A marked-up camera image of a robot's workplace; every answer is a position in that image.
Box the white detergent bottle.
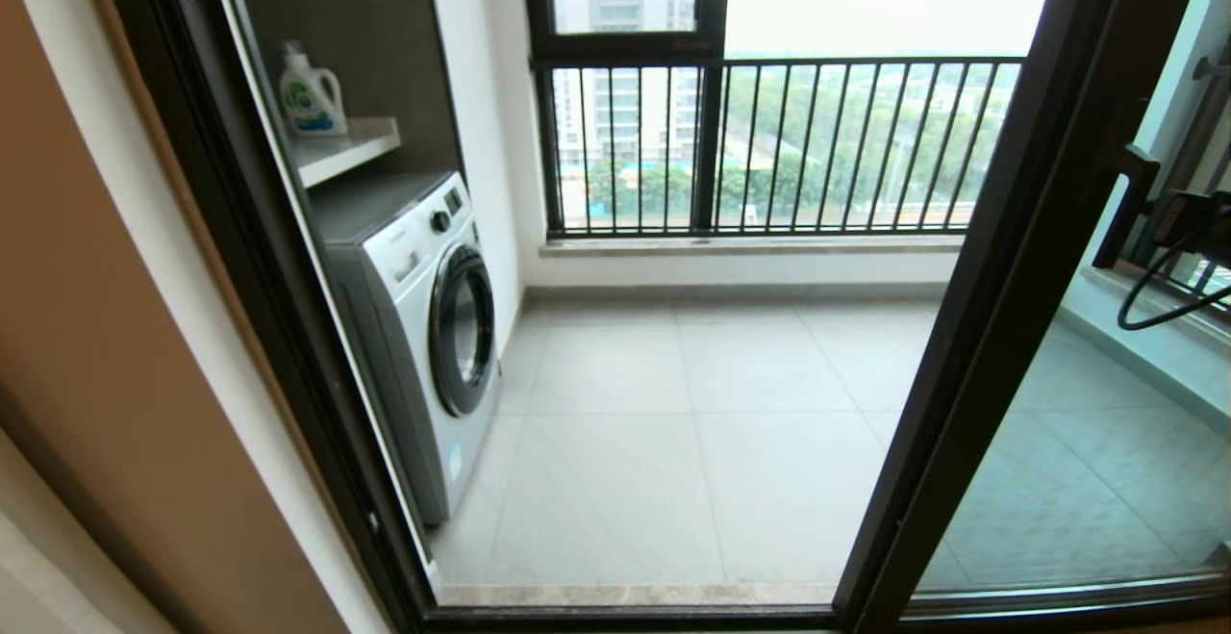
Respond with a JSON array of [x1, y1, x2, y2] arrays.
[[278, 38, 348, 138]]

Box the white wall shelf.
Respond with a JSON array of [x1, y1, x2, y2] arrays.
[[290, 116, 403, 189]]

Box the round dark washer door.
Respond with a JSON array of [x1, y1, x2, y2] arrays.
[[428, 246, 498, 420]]

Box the black right camera cable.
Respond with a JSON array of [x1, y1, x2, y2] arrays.
[[1118, 191, 1231, 333]]

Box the dark door lever handle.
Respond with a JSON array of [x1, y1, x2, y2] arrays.
[[1092, 100, 1163, 271]]

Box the stone side window sill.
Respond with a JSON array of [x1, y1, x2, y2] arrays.
[[1077, 264, 1231, 358]]

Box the black side window railing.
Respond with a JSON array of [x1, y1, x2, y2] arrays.
[[1106, 23, 1231, 317]]

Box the silver front-load washing machine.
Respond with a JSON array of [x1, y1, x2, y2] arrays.
[[313, 170, 503, 529]]

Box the black balcony railing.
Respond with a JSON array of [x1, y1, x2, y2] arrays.
[[550, 57, 1028, 237]]

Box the dark-framed sliding glass door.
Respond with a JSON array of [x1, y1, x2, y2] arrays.
[[832, 0, 1231, 634]]

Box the dark window frame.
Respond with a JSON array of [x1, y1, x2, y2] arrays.
[[522, 0, 732, 239]]

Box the dark framed sliding glass door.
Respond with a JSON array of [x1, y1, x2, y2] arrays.
[[91, 0, 1231, 634]]

